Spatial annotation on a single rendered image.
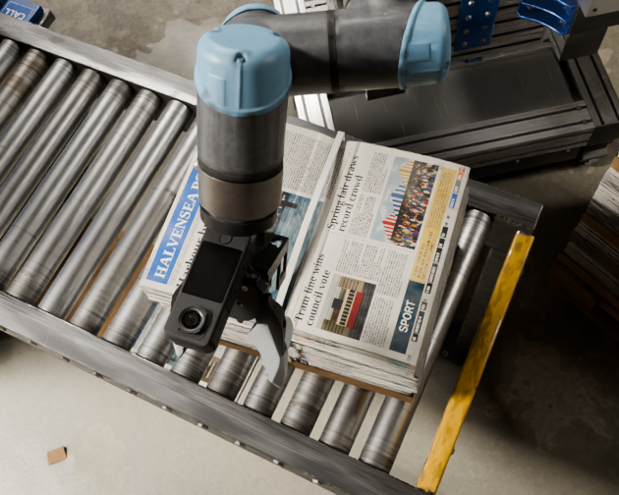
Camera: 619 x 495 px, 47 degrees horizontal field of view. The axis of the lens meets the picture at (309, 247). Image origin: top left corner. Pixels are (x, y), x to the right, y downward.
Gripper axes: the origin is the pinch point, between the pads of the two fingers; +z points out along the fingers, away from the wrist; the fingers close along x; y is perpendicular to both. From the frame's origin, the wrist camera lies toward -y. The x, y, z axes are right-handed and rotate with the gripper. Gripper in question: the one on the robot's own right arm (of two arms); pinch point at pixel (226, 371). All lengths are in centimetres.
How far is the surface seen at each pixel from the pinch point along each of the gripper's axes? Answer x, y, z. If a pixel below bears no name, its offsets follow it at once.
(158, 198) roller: 32, 44, 13
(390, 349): -15.1, 14.8, 4.4
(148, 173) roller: 36, 49, 12
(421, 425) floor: -22, 78, 87
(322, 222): -2.1, 26.8, -2.8
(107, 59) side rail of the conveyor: 53, 66, 0
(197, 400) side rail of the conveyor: 12.1, 18.2, 28.9
